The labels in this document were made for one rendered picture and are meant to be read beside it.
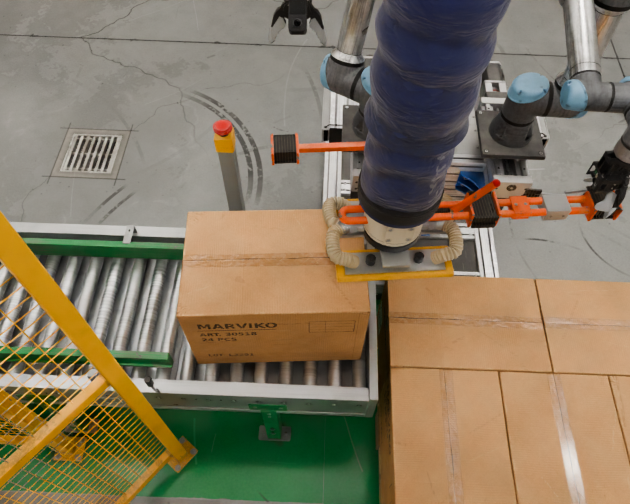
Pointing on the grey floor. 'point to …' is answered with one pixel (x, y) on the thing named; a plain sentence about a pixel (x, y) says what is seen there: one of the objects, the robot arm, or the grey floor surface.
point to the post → (225, 146)
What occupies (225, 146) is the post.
